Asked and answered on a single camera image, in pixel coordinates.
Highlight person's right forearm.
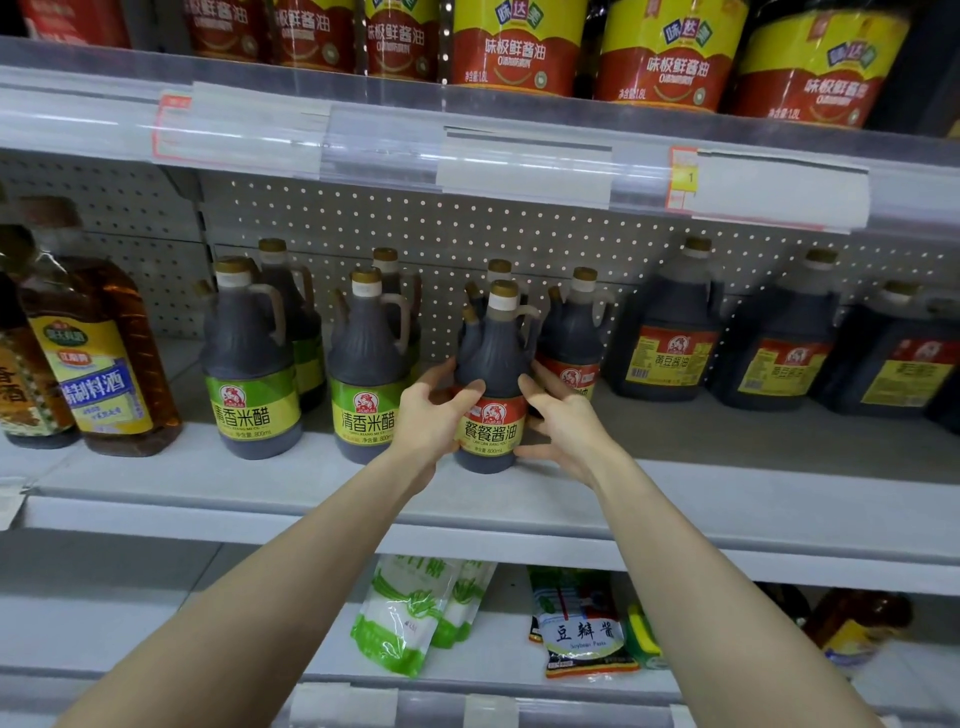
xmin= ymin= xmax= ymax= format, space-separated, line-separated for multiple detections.
xmin=592 ymin=457 xmax=887 ymax=728

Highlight white green bag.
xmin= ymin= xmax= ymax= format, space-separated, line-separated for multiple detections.
xmin=351 ymin=555 xmax=464 ymax=678
xmin=432 ymin=559 xmax=500 ymax=650

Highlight green packet white blue label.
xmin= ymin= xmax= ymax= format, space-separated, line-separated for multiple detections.
xmin=528 ymin=565 xmax=644 ymax=681

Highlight large amber cooking wine jug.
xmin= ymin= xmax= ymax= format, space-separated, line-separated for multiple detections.
xmin=18 ymin=195 xmax=185 ymax=459

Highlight dark bottle orange label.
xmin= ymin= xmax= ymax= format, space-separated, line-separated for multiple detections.
xmin=0 ymin=225 xmax=81 ymax=452

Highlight person's left hand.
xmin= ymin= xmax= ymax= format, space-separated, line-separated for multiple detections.
xmin=382 ymin=360 xmax=489 ymax=498

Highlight person's right hand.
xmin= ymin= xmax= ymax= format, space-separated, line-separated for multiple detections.
xmin=517 ymin=367 xmax=629 ymax=494

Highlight dark jug red yellow label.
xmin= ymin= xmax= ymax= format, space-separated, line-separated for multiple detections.
xmin=814 ymin=280 xmax=960 ymax=419

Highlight rice vinegar jug green label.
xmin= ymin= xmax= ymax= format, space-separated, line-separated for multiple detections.
xmin=328 ymin=268 xmax=416 ymax=465

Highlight dark bottle with green label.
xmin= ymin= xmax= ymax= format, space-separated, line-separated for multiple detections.
xmin=370 ymin=246 xmax=425 ymax=384
xmin=255 ymin=237 xmax=326 ymax=419

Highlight row of dark red-capped bottles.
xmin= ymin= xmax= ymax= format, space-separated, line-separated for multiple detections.
xmin=18 ymin=0 xmax=960 ymax=134

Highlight dark bottle red yellow label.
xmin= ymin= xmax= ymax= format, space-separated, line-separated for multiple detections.
xmin=465 ymin=258 xmax=522 ymax=324
xmin=535 ymin=267 xmax=612 ymax=404

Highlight white metal store shelving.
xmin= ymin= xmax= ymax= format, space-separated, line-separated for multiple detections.
xmin=0 ymin=0 xmax=960 ymax=728

